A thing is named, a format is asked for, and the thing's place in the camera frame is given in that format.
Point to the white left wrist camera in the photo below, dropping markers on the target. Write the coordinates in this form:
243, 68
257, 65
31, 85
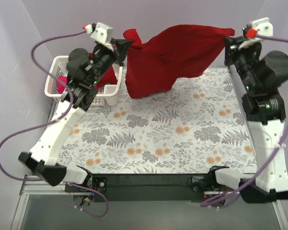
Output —
102, 33

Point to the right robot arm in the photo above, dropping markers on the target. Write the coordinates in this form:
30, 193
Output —
266, 118

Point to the red t shirt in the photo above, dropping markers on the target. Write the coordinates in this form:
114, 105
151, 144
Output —
180, 51

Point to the floral patterned table mat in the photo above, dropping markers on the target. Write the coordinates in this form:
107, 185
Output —
195, 125

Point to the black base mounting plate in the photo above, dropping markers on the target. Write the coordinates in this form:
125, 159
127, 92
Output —
156, 187

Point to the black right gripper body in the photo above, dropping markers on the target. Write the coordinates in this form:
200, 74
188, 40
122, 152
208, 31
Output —
234, 51

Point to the dark red shirt in basket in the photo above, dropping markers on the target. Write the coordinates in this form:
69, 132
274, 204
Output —
108, 78

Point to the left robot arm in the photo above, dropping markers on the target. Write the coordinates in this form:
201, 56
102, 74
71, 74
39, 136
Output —
85, 70

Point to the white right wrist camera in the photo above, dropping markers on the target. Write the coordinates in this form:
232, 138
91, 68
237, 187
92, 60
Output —
259, 27

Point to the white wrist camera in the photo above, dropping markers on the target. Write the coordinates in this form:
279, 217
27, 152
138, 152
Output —
102, 33
259, 27

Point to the pink shirt in basket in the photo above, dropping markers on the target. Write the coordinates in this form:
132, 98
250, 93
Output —
61, 83

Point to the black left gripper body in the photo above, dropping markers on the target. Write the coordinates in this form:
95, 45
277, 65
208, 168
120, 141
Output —
115, 51

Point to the aluminium frame rail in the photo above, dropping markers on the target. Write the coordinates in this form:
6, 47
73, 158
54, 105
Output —
42, 207

